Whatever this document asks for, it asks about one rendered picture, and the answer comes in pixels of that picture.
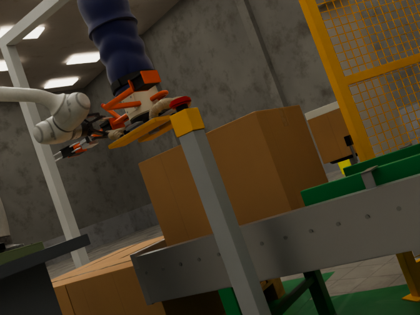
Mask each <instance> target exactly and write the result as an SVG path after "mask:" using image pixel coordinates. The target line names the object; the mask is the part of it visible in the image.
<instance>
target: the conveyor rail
mask: <svg viewBox="0 0 420 315"><path fill-rule="evenodd" d="M239 227H240V230H241V232H242V236H243V238H244V241H245V243H246V246H247V250H248V251H249V255H250V257H251V260H252V263H253V265H254V268H255V271H256V274H257V277H258V279H259V282H260V281H266V280H270V279H276V278H281V277H284V276H290V275H294V274H300V273H306V272H309V271H315V270H319V269H325V268H331V267H334V266H340V265H344V264H349V263H355V262H359V261H365V260H368V259H374V258H380V257H384V256H390V255H393V254H399V253H405V252H409V251H414V250H418V249H420V173H419V174H415V175H413V176H409V177H405V178H402V179H398V180H395V181H391V182H387V183H385V184H381V185H378V186H377V187H374V188H371V189H363V190H361V191H357V192H353V193H351V194H347V195H343V196H340V197H336V198H333V199H329V200H327V201H323V202H319V203H316V204H312V205H309V206H305V207H301V208H299V209H295V210H292V211H288V212H284V213H281V214H277V215H275V216H271V217H267V218H264V219H260V220H257V221H254V222H250V223H247V224H243V225H240V226H239ZM136 260H137V263H138V266H139V268H140V271H141V274H142V278H143V280H144V283H145V285H146V289H147V292H148V294H149V297H150V300H151V303H157V302H161V301H167V300H170V299H176V298H182V297H186V296H192V295H195V294H201V293H207V292H211V291H216V290H220V289H224V288H231V287H232V284H231V281H230V278H229V276H228V272H227V270H226V267H225V265H224V262H223V259H222V256H221V253H220V251H219V248H218V245H217V242H216V240H215V237H214V234H213V233H212V234H208V235H206V236H202V237H198V238H195V239H191V240H188V241H184V242H180V243H178V244H174V245H171V246H168V247H164V248H161V249H157V250H154V251H150V252H146V253H144V254H142V255H140V256H137V257H136Z"/></svg>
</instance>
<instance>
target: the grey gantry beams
mask: <svg viewBox="0 0 420 315"><path fill-rule="evenodd" d="M68 1H69V0H43V1H42V2H41V3H40V4H38V5H37V6H36V7H35V8H34V9H33V10H32V11H31V12H29V13H28V14H27V15H26V16H24V17H23V18H22V19H21V20H20V21H19V22H18V23H17V24H15V25H14V26H13V27H12V28H11V29H10V30H9V31H8V32H7V33H5V34H4V35H3V36H2V37H0V48H1V49H2V48H3V47H4V46H5V45H13V46H15V45H16V44H17V43H18V42H19V41H21V40H22V39H23V38H25V37H26V36H27V35H28V34H29V33H31V32H32V31H33V30H34V29H36V28H37V27H38V26H39V25H40V24H42V23H43V22H44V21H45V20H46V19H47V18H49V17H50V16H51V15H53V14H54V13H55V12H56V11H57V10H58V9H60V8H61V7H62V6H64V5H65V4H66V3H67V2H68Z"/></svg>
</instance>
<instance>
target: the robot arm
mask: <svg viewBox="0 0 420 315"><path fill-rule="evenodd" d="M0 102H32V103H39V104H42V105H44V106H46V107H47V108H48V109H49V110H50V113H51V117H49V118H48V119H46V120H45V121H41V122H40V123H38V124H37V125H35V126H34V128H33V135H34V138H35V140H36V141H37V142H38V143H41V144H59V143H63V142H65V141H70V140H73V139H77V138H80V137H84V136H86V137H88V138H89V139H90V140H89V142H92V141H98V140H105V139H107V138H108V137H107V136H108V134H109V133H110V132H111V131H113V130H108V131H105V132H104V131H98V130H96V129H94V128H93V124H92V123H94V122H96V121H97V120H99V121H107V120H109V118H113V117H106V116H102V115H101V116H100V115H99V112H97V113H92V114H89V110H90V106H91V103H90V100H89V98H88V97H87V96H86V95H85V94H83V93H81V92H74V93H72V94H64V93H62V94H53V93H51V92H47V91H43V90H40V89H31V88H21V87H1V86H0ZM92 117H97V118H96V119H94V120H92V121H90V122H89V121H87V120H86V118H92ZM92 134H96V135H100V136H96V137H94V136H91V135H92ZM23 246H24V244H13V240H12V238H11V235H10V232H9V224H8V219H7V217H6V212H5V210H4V206H3V203H2V201H1V198H0V253H3V252H6V251H10V250H12V249H16V248H20V247H23Z"/></svg>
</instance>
